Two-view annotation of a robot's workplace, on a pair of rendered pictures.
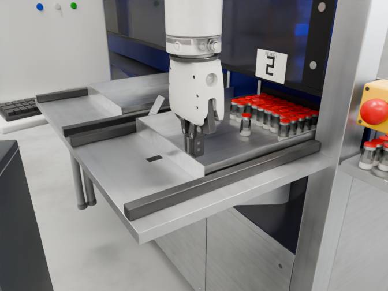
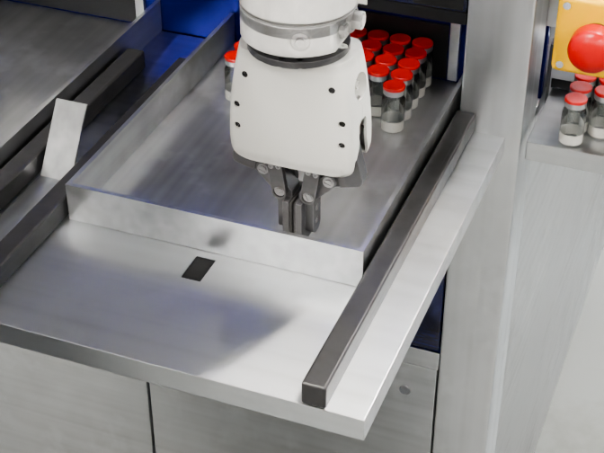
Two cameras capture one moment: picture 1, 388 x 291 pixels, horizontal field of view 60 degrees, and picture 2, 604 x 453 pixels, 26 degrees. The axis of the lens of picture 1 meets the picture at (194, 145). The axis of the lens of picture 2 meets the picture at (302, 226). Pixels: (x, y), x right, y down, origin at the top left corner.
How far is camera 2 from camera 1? 0.62 m
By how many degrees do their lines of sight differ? 32
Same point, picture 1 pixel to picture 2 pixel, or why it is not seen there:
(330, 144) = (498, 113)
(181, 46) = (308, 41)
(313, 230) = (480, 288)
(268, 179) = (449, 229)
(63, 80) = not seen: outside the picture
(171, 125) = (120, 166)
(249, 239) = not seen: hidden behind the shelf
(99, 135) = (13, 262)
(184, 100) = (299, 136)
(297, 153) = (457, 155)
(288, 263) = (424, 377)
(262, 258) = not seen: hidden behind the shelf
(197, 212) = (404, 341)
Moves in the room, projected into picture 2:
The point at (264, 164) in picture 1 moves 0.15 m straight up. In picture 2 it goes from (430, 202) to (440, 40)
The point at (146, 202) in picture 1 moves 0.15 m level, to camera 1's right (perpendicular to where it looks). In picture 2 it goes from (338, 362) to (496, 286)
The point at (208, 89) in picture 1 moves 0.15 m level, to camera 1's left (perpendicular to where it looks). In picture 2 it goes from (359, 104) to (181, 170)
